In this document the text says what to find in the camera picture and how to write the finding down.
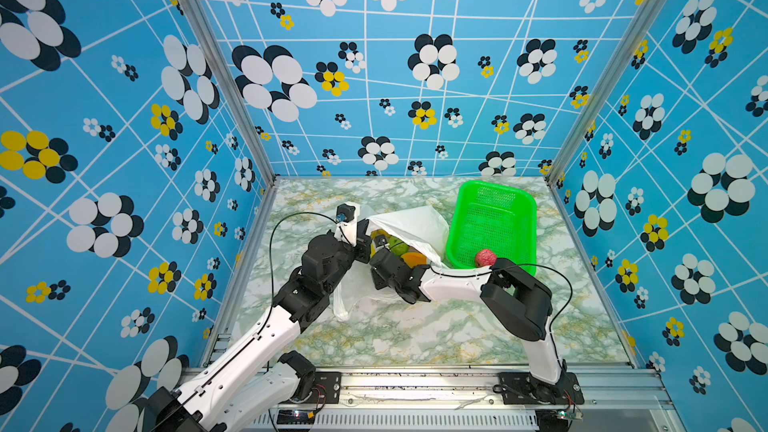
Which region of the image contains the green fruit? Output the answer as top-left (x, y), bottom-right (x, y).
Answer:
top-left (387, 236), bottom-right (410, 257)

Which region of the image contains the orange yellow mango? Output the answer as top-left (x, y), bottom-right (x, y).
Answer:
top-left (400, 252), bottom-right (428, 268)

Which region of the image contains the green plastic perforated basket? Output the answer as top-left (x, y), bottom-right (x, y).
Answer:
top-left (445, 180), bottom-right (537, 275)

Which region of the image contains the pink red dragon fruit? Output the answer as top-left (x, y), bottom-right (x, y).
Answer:
top-left (474, 249), bottom-right (497, 268)

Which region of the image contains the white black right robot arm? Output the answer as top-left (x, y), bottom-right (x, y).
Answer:
top-left (370, 248), bottom-right (565, 386)

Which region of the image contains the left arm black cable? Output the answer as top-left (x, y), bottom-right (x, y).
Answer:
top-left (167, 211), bottom-right (343, 432)

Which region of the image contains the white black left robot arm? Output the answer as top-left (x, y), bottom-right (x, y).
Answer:
top-left (138, 219), bottom-right (371, 431)

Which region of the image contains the left rear aluminium frame post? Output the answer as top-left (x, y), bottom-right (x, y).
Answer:
top-left (180, 0), bottom-right (276, 191)

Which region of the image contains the yellow lemon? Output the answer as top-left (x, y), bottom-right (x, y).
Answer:
top-left (370, 229), bottom-right (390, 248)

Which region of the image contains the front aluminium rail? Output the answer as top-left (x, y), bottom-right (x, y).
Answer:
top-left (241, 367), bottom-right (684, 431)

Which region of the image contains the right rear aluminium frame post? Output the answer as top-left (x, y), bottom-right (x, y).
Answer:
top-left (546, 0), bottom-right (668, 189)

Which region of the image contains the aluminium frame post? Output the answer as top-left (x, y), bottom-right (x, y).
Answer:
top-left (180, 0), bottom-right (276, 191)
top-left (546, 0), bottom-right (668, 189)

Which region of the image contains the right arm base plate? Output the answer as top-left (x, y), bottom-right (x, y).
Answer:
top-left (492, 372), bottom-right (585, 407)

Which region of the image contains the white plastic bag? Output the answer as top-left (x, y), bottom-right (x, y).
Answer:
top-left (332, 205), bottom-right (449, 322)

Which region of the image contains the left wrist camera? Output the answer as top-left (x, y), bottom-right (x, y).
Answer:
top-left (335, 203), bottom-right (360, 246)

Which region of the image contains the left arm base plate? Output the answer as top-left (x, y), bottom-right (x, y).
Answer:
top-left (279, 370), bottom-right (343, 405)

